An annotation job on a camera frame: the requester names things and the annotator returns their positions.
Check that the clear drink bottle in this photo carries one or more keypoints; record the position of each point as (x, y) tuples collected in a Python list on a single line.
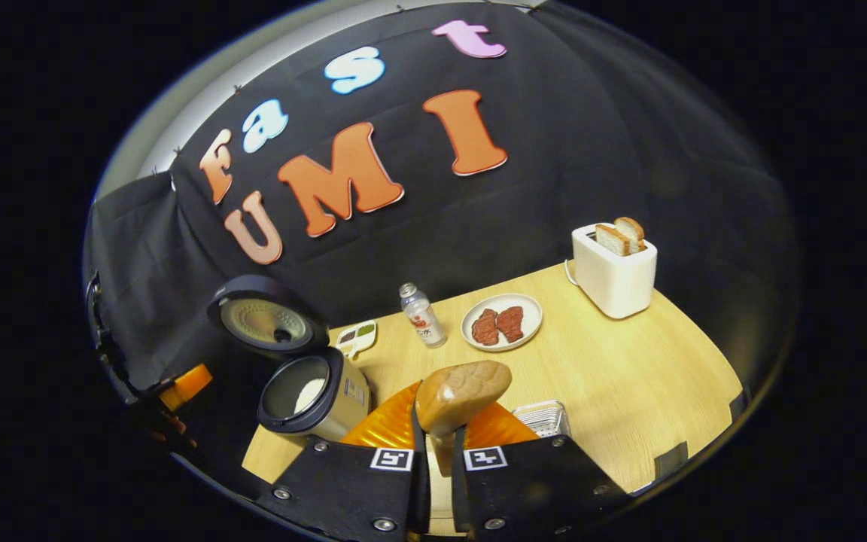
[(422, 316)]

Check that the white round plate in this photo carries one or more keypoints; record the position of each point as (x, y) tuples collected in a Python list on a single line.
[(527, 312)]

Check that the black backdrop cloth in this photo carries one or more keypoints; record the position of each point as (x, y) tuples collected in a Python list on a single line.
[(554, 150)]

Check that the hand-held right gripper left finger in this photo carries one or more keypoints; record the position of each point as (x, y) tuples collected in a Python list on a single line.
[(358, 489)]

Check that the black rice cooker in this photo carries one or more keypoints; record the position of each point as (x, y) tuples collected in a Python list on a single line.
[(343, 399)]

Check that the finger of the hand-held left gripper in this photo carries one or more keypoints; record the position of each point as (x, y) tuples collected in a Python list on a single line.
[(187, 385)]

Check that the white divided bean tray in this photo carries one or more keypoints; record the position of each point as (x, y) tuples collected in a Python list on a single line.
[(357, 337)]

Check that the wooden spoon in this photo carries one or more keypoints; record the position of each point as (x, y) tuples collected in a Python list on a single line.
[(463, 391)]

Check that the white toaster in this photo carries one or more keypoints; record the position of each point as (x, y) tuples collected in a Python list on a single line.
[(614, 278)]

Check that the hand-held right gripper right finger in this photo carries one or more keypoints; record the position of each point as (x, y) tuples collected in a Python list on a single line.
[(524, 489)]

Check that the red meat piece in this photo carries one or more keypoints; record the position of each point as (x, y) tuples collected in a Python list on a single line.
[(485, 327), (510, 324)]

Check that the toast slice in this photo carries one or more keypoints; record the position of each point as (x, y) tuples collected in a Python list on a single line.
[(612, 241), (631, 229)]

